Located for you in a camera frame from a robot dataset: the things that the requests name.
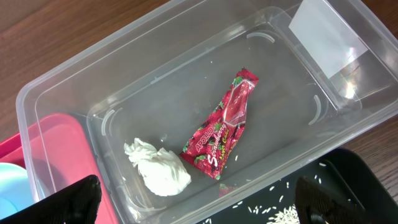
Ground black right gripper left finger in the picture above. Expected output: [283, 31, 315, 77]
[1, 175, 102, 224]

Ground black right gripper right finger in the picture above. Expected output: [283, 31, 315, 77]
[294, 177, 373, 224]

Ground rice and food scraps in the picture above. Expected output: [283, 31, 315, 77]
[203, 161, 327, 224]

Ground white napkin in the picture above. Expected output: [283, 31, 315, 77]
[124, 138, 192, 197]

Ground red strawberry snack wrapper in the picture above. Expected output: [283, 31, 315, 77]
[180, 68, 259, 180]

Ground black waste tray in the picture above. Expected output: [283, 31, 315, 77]
[196, 147, 398, 224]

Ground red plastic tray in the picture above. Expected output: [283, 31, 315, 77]
[1, 113, 119, 223]

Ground light blue plate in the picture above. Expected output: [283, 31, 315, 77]
[0, 162, 34, 219]

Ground clear plastic bin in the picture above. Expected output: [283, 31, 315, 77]
[16, 1, 397, 223]

